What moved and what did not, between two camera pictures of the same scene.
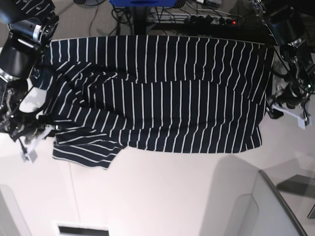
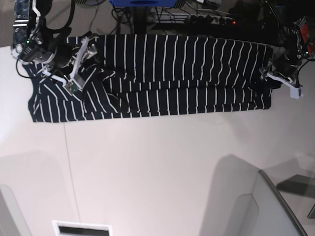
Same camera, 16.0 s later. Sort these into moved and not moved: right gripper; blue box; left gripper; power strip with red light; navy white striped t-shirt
Moved: right gripper; navy white striped t-shirt; left gripper
Not moved: blue box; power strip with red light
